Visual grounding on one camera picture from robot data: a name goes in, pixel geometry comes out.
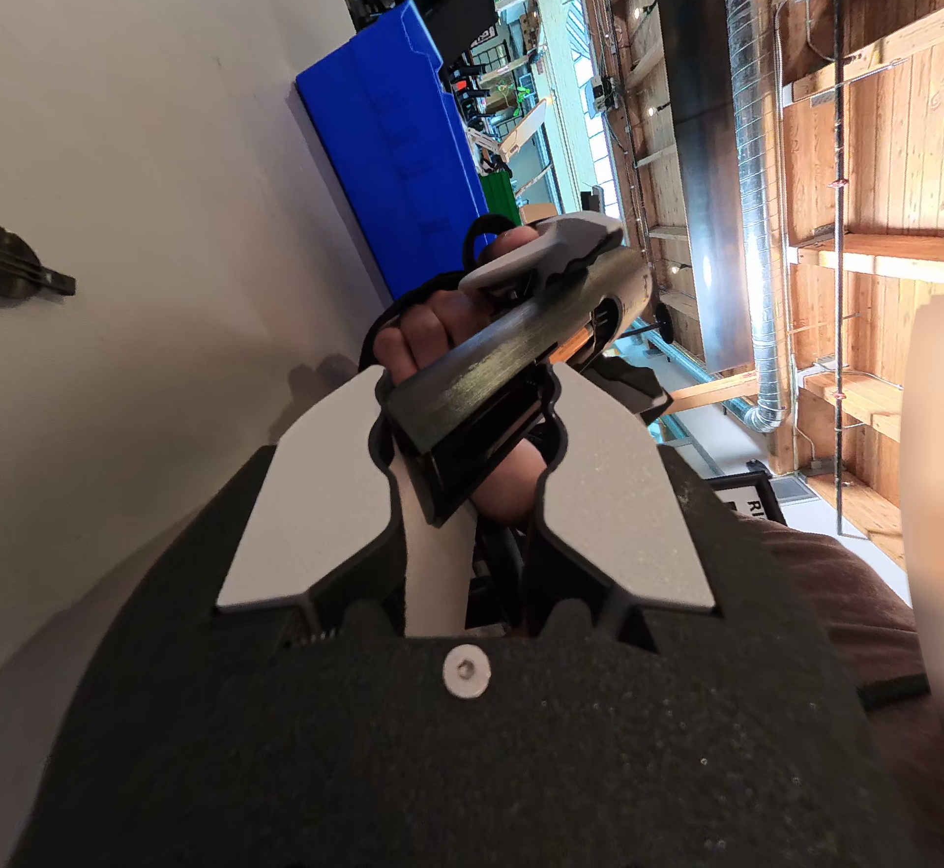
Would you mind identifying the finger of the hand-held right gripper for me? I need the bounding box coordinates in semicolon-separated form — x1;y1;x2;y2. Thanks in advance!
459;213;626;294
583;355;674;415

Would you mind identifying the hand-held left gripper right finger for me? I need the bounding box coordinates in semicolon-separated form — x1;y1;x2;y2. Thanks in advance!
524;363;718;637

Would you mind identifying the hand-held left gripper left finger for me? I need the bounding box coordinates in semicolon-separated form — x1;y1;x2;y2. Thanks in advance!
214;365;407;637

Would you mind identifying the orange battery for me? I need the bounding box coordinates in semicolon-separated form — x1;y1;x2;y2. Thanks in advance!
549;326;600;364

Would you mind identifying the black remote control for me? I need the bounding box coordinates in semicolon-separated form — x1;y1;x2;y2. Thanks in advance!
383;241;657;526

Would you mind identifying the blue bin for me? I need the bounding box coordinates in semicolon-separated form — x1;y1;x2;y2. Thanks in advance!
295;0;497;301

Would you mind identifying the black battery cover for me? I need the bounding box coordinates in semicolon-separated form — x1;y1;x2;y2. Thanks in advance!
0;227;77;306

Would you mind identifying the grey desk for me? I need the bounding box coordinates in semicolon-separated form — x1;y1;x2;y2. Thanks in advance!
0;0;395;670

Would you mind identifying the person's right hand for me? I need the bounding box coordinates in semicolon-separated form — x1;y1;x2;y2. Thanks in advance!
372;227;552;526

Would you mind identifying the green bin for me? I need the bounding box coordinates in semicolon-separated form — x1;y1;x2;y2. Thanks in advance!
481;170;519;222

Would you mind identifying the black framed tag sign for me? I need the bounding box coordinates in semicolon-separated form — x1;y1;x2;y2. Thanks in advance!
707;471;789;524

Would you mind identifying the person's brown shirt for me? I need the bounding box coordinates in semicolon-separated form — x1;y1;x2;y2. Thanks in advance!
730;510;944;868

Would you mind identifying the dark rectangular air duct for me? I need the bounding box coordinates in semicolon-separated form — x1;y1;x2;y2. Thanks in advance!
648;0;755;375

